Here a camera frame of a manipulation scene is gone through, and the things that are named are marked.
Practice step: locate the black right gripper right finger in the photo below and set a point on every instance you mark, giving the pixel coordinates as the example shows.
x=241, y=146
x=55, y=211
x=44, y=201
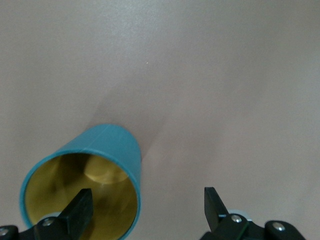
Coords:
x=215, y=210

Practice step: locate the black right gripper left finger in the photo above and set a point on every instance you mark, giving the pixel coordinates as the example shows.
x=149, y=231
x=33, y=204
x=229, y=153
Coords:
x=80, y=210

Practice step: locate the teal cup yellow inside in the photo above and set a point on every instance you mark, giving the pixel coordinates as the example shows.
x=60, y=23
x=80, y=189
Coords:
x=110, y=142

